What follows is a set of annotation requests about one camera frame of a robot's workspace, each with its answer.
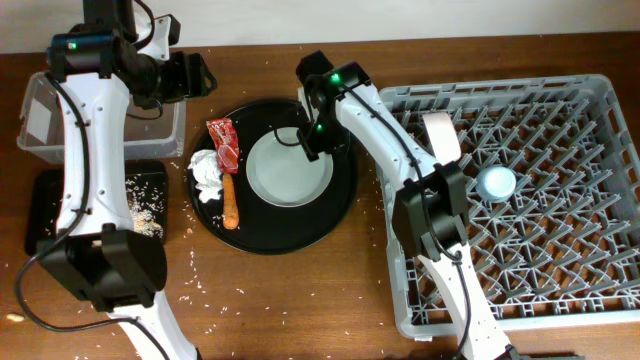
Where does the grey round plate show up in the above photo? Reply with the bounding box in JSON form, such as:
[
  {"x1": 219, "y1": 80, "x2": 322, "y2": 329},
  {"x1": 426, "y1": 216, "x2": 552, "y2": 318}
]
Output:
[{"x1": 246, "y1": 131, "x2": 334, "y2": 207}]

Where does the red snack wrapper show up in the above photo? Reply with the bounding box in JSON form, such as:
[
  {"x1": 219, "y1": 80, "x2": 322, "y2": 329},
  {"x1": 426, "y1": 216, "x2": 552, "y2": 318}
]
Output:
[{"x1": 206, "y1": 118, "x2": 239, "y2": 174}]

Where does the white tissue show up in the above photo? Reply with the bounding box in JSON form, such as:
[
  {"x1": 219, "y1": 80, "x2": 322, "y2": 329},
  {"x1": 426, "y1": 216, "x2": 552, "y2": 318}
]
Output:
[{"x1": 188, "y1": 149, "x2": 223, "y2": 204}]

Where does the orange carrot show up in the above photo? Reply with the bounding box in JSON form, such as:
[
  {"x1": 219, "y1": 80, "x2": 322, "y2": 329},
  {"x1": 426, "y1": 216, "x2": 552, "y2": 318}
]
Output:
[{"x1": 222, "y1": 173, "x2": 239, "y2": 230}]

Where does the rice and food waste pile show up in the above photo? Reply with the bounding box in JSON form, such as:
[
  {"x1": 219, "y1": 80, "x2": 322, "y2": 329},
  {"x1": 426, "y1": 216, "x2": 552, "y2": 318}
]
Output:
[{"x1": 127, "y1": 186, "x2": 164, "y2": 238}]

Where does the light blue plastic cup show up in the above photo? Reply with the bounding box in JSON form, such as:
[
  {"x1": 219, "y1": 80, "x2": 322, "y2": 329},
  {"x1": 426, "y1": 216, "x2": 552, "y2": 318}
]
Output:
[{"x1": 476, "y1": 166, "x2": 517, "y2": 203}]

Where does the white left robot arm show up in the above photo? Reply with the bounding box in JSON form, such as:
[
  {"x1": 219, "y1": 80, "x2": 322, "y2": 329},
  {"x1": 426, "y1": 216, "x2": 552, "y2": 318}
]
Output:
[{"x1": 34, "y1": 1, "x2": 217, "y2": 359}]

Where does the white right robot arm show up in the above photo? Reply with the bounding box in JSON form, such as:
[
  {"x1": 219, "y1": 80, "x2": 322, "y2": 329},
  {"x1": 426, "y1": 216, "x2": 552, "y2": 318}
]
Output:
[{"x1": 296, "y1": 51, "x2": 518, "y2": 359}]

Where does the grey dishwasher rack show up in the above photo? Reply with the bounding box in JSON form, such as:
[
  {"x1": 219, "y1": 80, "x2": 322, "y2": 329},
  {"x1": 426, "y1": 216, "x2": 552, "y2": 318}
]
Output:
[{"x1": 380, "y1": 75, "x2": 639, "y2": 332}]

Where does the clear plastic bin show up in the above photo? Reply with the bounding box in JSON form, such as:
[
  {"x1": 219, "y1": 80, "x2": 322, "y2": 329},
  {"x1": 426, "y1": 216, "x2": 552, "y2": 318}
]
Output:
[{"x1": 16, "y1": 72, "x2": 187, "y2": 164}]

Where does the black rectangular tray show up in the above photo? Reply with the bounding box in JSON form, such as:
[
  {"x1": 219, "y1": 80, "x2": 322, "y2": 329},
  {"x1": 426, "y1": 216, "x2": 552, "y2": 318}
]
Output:
[{"x1": 24, "y1": 160, "x2": 168, "y2": 256}]

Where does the round black tray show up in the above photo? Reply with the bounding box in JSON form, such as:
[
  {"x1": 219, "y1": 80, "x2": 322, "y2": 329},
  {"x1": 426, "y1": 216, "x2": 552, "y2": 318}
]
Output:
[{"x1": 187, "y1": 99, "x2": 358, "y2": 255}]

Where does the peanut on table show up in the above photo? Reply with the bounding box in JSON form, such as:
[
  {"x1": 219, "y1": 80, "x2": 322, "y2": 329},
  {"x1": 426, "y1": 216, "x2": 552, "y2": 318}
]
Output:
[{"x1": 6, "y1": 313, "x2": 24, "y2": 322}]

